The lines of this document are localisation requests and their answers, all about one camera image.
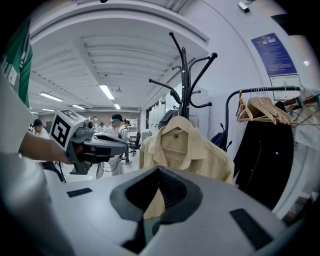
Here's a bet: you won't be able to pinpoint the gray wall box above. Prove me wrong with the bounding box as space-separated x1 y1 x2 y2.
236 0 252 14

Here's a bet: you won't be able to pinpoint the black office chair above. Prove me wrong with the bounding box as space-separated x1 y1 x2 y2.
128 131 143 158

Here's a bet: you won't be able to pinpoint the person in green sleeve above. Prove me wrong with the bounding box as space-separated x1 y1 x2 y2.
1 17 34 109

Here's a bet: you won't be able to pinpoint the black coat stand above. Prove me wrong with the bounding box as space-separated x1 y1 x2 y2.
148 31 219 126

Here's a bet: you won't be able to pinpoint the white poster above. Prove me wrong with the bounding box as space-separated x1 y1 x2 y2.
268 73 303 101

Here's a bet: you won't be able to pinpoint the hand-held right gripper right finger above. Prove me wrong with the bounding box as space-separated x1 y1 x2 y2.
146 165 305 256

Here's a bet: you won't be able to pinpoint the white garment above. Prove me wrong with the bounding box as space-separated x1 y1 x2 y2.
289 86 320 220

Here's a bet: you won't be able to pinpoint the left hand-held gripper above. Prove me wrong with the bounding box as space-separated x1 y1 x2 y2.
49 108 130 176

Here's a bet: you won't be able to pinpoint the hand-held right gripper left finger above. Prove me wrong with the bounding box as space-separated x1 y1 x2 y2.
0 151 161 256

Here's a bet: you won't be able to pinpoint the black coat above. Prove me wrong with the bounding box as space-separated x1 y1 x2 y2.
232 100 295 210

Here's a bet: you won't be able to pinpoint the row of wooden hangers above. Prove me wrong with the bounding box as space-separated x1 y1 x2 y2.
235 95 294 126

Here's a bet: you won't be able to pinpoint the blue poster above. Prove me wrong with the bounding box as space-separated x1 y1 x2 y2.
250 32 298 77

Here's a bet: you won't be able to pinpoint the beige shirt clothes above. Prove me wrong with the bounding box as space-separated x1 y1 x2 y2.
138 115 236 221

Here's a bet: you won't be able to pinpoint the gray locker cabinet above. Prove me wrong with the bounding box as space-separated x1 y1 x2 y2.
146 101 167 135

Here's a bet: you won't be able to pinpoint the black garment rack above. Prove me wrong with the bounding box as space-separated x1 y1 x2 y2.
224 85 302 157

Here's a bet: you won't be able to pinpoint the gray cap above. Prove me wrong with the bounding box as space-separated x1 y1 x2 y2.
158 108 184 131

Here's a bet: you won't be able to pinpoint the dark blue backpack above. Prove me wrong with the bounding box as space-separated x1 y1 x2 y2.
210 122 234 153

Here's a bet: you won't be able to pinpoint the person's left forearm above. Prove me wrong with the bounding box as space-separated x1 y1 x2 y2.
18 130 74 166

